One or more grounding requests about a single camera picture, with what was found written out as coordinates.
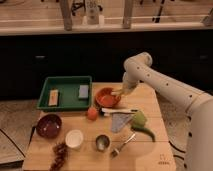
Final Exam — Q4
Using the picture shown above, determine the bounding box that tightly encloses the wooden post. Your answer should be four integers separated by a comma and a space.
122, 0, 133, 29
59, 0, 72, 31

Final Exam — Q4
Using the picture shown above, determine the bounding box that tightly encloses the wooden post right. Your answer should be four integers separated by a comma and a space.
122, 0, 133, 29

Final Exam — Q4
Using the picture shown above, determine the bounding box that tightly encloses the small metal cup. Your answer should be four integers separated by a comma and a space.
96, 135, 110, 152

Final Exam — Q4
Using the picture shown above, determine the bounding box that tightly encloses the wooden post left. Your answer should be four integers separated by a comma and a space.
59, 0, 72, 31

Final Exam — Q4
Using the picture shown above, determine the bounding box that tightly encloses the dark red bowl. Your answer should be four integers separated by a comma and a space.
36, 114, 62, 139

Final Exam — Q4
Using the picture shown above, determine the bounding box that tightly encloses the red orange bowl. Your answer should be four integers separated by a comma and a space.
95, 87, 121, 108

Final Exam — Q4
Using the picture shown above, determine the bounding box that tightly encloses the green plastic tray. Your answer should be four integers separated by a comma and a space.
37, 76, 92, 112

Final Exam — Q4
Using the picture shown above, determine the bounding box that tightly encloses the white cup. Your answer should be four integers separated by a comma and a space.
65, 129, 84, 149

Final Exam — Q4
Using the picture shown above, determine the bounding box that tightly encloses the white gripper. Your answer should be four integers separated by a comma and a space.
122, 73, 139, 95

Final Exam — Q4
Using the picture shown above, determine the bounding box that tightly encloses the wooden block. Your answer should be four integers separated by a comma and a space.
48, 89, 59, 106

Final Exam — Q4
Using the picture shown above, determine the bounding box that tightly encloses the green toy pepper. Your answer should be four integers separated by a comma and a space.
131, 111, 155, 141

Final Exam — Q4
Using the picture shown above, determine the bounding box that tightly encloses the blue grey cloth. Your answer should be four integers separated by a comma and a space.
111, 113, 132, 133

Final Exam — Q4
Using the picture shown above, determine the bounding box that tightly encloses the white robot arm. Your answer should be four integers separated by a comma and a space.
123, 52, 213, 171

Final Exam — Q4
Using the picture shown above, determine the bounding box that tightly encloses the grey blue sponge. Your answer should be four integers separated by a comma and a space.
78, 85, 89, 99

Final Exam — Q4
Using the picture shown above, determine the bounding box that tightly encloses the metal fork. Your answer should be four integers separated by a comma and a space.
110, 133, 135, 158

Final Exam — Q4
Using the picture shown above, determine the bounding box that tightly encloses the white knife black handle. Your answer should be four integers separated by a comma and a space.
101, 108, 138, 115

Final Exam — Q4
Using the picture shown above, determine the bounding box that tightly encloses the orange tomato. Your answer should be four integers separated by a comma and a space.
87, 107, 98, 121

